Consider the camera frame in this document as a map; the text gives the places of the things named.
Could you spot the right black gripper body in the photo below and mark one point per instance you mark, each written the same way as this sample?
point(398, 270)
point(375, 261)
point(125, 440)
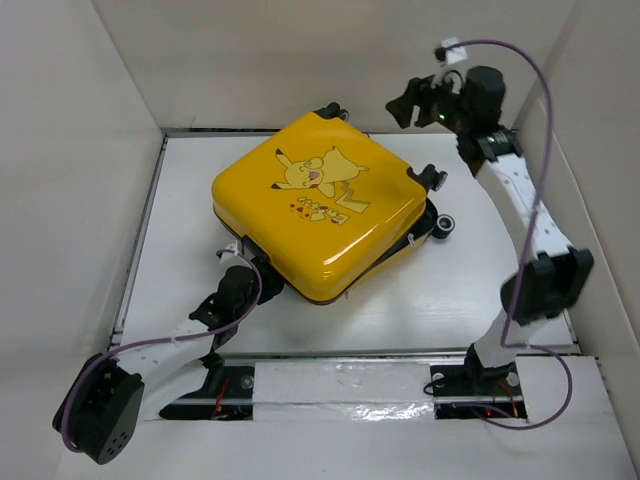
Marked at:
point(440, 106)

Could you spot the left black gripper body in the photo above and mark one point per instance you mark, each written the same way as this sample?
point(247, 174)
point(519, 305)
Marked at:
point(268, 288)

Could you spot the yellow Pikachu suitcase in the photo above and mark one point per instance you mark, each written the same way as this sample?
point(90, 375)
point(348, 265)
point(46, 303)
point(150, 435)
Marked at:
point(328, 203)

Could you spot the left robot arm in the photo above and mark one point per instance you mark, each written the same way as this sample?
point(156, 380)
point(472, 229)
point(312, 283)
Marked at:
point(117, 389)

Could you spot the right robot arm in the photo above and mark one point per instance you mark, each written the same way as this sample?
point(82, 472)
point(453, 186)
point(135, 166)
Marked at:
point(551, 273)

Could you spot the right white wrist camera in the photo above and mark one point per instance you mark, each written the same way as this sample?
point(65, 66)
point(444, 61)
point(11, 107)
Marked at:
point(450, 52)

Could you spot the metal base rail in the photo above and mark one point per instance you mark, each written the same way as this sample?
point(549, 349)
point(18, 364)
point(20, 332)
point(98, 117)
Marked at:
point(337, 389)

